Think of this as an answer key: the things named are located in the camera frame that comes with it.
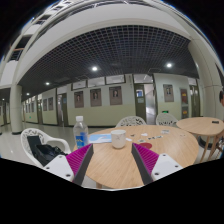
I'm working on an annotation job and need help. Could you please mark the round wooden table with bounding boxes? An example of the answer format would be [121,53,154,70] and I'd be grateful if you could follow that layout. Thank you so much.
[176,117,224,160]
[72,124,200,190]

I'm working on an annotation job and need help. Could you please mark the white ceramic mug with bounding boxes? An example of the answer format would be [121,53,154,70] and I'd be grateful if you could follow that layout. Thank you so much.
[111,130,126,149]

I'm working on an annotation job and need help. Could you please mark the white chair back right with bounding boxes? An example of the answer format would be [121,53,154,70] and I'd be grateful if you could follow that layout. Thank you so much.
[156,113,177,126]

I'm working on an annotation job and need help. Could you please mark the red round coaster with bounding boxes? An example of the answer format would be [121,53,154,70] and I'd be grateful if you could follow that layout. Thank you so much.
[139,143,152,149]

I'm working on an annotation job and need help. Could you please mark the person at right edge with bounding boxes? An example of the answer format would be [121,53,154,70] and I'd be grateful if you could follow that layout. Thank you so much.
[219,90,224,107]

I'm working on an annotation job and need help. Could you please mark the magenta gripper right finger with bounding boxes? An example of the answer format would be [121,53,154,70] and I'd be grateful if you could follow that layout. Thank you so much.
[130,142,184,186]

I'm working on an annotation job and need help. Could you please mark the clear plastic water bottle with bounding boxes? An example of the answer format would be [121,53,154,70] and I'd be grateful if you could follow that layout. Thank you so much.
[73,116,88,148]

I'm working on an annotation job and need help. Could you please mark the white chair behind table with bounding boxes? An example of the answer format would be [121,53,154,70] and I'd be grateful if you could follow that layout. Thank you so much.
[117,116,146,127]

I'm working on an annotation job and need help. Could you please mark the black bag on chair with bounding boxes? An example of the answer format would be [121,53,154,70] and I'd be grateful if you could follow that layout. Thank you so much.
[27,136,64,166]

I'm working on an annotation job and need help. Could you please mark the white plastic chair left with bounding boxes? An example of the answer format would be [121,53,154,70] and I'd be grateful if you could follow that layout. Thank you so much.
[20,128,71,168]

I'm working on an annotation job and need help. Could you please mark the blue white paper sheet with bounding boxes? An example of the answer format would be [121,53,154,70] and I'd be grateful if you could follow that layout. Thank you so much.
[89,134,111,144]

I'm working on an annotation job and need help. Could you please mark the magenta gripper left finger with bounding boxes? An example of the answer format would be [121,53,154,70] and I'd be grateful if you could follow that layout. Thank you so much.
[43,143,95,187]

